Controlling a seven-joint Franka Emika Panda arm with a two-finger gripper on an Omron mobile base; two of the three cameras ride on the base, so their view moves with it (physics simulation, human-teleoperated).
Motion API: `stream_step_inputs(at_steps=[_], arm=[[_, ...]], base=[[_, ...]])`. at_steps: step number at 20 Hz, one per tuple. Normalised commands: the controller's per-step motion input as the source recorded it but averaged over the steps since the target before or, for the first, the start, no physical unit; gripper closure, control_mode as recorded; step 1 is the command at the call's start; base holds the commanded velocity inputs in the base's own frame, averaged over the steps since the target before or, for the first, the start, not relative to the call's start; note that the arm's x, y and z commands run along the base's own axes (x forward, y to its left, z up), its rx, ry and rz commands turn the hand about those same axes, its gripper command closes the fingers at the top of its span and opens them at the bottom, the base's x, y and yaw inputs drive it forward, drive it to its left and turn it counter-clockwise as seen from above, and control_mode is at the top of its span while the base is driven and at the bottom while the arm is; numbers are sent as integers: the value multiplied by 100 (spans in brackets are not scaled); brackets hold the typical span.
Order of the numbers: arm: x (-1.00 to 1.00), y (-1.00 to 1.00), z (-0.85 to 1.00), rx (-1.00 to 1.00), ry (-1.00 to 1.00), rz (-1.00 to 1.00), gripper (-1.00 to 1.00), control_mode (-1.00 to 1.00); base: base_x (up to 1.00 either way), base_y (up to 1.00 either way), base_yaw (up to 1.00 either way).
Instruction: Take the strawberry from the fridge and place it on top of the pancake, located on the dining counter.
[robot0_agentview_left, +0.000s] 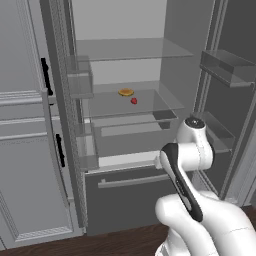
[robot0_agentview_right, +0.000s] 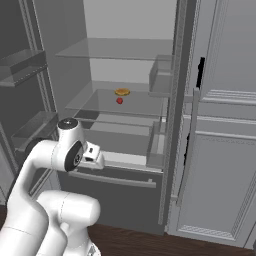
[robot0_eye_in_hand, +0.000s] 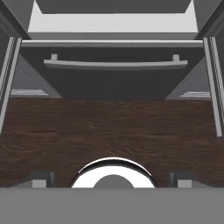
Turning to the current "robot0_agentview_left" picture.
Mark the clear fridge crisper drawer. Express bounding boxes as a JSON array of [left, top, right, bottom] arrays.
[[90, 110, 180, 159]]

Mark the clear glass fridge shelf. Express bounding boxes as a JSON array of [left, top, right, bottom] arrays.
[[75, 37, 195, 63], [87, 87, 186, 120]]

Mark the clear fridge door bin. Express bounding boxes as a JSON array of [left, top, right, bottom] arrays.
[[75, 122, 101, 172], [199, 49, 256, 89], [65, 54, 95, 100], [192, 110, 236, 155]]

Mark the grey fridge door with gasket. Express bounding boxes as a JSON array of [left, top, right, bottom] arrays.
[[39, 0, 90, 236]]

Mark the grey open fridge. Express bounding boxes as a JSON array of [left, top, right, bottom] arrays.
[[39, 0, 256, 238]]

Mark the grey fridge door with bins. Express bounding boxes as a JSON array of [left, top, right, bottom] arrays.
[[192, 0, 256, 208]]

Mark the round brown yellow food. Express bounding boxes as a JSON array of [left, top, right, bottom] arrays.
[[117, 87, 136, 98]]

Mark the grey freezer drawer front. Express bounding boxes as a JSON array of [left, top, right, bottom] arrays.
[[84, 165, 203, 236]]

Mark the grey freezer drawer handle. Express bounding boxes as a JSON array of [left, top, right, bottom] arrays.
[[97, 173, 172, 190]]

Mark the black cupboard handle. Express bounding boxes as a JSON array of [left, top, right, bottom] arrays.
[[55, 133, 67, 168], [40, 57, 54, 97]]

